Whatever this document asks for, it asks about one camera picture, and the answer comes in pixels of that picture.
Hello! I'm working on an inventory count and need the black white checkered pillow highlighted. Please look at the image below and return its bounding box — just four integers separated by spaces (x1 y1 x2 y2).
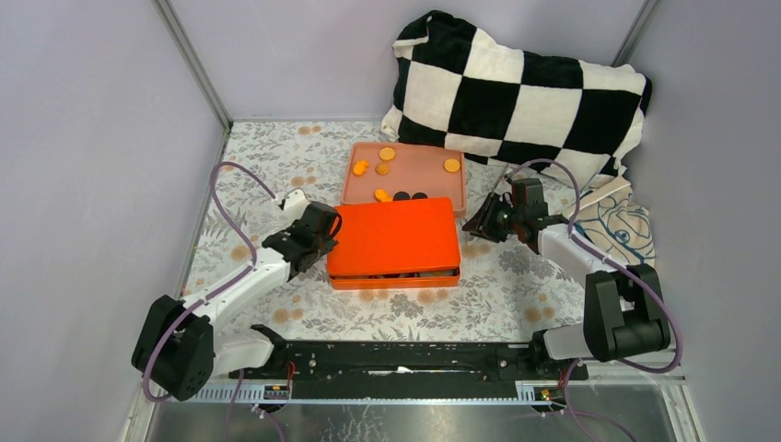
381 10 652 189

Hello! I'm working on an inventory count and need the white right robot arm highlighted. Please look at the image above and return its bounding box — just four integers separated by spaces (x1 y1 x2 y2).
462 179 672 379

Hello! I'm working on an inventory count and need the pink cookie tray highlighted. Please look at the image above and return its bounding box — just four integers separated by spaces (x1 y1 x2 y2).
340 142 467 218

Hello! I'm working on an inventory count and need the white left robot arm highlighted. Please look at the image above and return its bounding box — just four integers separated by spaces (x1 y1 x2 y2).
131 190 342 401

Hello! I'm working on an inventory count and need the golden swirl cookie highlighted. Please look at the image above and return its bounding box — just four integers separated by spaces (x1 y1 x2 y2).
375 162 391 176

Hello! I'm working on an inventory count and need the beige blue printed cloth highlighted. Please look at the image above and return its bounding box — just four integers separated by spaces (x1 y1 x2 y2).
564 177 657 267

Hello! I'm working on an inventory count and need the round golden cookie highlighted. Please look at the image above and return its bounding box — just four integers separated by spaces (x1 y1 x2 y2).
443 158 461 173
379 146 396 161

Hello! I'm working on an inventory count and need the orange tin lid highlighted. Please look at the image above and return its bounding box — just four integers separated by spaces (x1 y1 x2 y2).
326 197 460 278

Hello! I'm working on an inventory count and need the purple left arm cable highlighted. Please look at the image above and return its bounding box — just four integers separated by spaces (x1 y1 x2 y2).
141 160 288 404

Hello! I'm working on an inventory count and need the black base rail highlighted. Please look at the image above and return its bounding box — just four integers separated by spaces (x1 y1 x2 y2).
229 325 570 401

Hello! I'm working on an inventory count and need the orange cookie tin box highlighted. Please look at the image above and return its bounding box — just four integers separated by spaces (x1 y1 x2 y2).
330 268 460 290

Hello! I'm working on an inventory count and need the orange fish shaped cookie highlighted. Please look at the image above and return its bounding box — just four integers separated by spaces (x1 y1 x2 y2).
374 189 393 203
352 159 371 176

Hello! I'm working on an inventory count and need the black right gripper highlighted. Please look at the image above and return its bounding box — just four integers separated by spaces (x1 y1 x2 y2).
461 192 523 244

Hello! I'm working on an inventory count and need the floral tablecloth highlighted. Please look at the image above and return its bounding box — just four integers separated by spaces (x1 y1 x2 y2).
181 121 583 342

